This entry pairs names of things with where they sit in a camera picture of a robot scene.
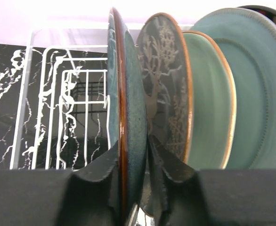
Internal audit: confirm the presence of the green plate with flower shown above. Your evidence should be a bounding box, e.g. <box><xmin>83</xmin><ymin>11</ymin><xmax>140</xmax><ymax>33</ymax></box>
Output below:
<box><xmin>183</xmin><ymin>31</ymin><xmax>237</xmax><ymax>170</ymax></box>

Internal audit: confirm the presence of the grey reindeer snowflake plate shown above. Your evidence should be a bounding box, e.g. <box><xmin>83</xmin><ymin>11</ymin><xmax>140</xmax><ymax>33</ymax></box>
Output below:
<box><xmin>136</xmin><ymin>13</ymin><xmax>194</xmax><ymax>216</ymax></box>

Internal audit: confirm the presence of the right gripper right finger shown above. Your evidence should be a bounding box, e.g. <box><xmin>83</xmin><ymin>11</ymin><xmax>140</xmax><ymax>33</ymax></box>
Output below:
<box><xmin>148</xmin><ymin>135</ymin><xmax>209</xmax><ymax>226</ymax></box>

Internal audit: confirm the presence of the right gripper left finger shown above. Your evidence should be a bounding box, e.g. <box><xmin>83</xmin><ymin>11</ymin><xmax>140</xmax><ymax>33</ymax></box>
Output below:
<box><xmin>55</xmin><ymin>143</ymin><xmax>120</xmax><ymax>226</ymax></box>

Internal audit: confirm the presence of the teal blue bottom plate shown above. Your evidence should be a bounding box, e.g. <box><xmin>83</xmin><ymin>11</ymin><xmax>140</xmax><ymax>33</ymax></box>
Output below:
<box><xmin>106</xmin><ymin>8</ymin><xmax>147</xmax><ymax>226</ymax></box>

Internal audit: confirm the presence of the dark striped rim plate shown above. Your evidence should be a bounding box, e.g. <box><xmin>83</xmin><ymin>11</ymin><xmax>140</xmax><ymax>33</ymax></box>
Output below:
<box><xmin>192</xmin><ymin>8</ymin><xmax>276</xmax><ymax>169</ymax></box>

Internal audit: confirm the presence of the white wire dish rack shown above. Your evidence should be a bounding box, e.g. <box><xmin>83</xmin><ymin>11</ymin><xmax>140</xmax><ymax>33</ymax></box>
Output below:
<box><xmin>9</xmin><ymin>26</ymin><xmax>108</xmax><ymax>170</ymax></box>

